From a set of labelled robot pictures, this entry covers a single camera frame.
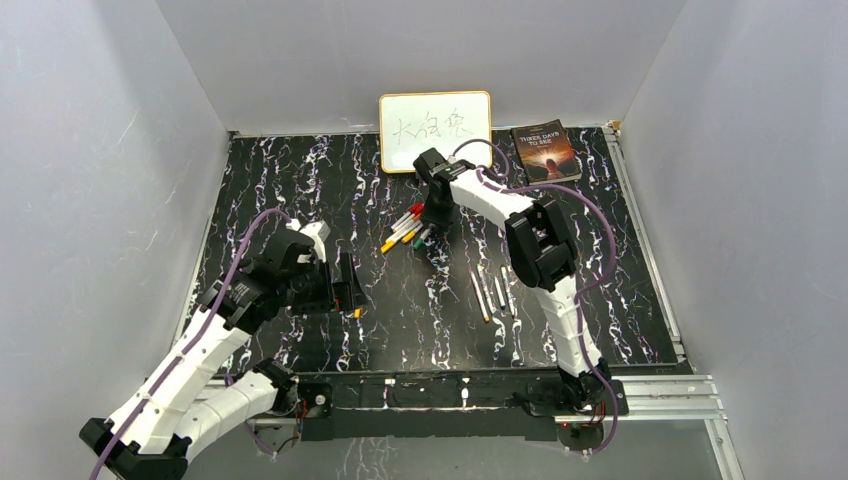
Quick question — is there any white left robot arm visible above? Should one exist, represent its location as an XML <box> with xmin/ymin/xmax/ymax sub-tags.
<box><xmin>79</xmin><ymin>221</ymin><xmax>367</xmax><ymax>479</ymax></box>

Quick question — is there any orange cap marker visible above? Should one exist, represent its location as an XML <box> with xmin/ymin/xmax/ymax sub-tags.
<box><xmin>400</xmin><ymin>221</ymin><xmax>424</xmax><ymax>244</ymax></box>

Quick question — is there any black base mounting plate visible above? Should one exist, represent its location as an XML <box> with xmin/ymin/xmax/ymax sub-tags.
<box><xmin>300</xmin><ymin>368</ymin><xmax>630</xmax><ymax>446</ymax></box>

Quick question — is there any small whiteboard with writing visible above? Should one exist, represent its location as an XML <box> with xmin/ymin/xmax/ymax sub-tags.
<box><xmin>378</xmin><ymin>91</ymin><xmax>493</xmax><ymax>174</ymax></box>

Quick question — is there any yellow cap marker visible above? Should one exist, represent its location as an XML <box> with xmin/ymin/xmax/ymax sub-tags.
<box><xmin>471</xmin><ymin>272</ymin><xmax>491</xmax><ymax>323</ymax></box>

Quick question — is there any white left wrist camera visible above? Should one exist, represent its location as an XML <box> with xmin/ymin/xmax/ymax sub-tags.
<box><xmin>299</xmin><ymin>220</ymin><xmax>330</xmax><ymax>262</ymax></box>

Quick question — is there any dark paperback book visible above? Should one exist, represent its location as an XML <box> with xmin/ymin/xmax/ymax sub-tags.
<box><xmin>510</xmin><ymin>119</ymin><xmax>582</xmax><ymax>185</ymax></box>

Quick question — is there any aluminium frame rail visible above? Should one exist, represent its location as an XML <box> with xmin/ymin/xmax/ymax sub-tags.
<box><xmin>135</xmin><ymin>374</ymin><xmax>727</xmax><ymax>425</ymax></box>

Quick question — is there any red cap marker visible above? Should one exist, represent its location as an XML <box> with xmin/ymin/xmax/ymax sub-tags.
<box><xmin>391</xmin><ymin>203</ymin><xmax>423</xmax><ymax>232</ymax></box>

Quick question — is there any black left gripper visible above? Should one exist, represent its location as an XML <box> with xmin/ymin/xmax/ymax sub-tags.
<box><xmin>282</xmin><ymin>252</ymin><xmax>367</xmax><ymax>314</ymax></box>

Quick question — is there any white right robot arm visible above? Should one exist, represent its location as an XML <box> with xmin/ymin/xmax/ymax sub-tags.
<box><xmin>413</xmin><ymin>148</ymin><xmax>610</xmax><ymax>415</ymax></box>

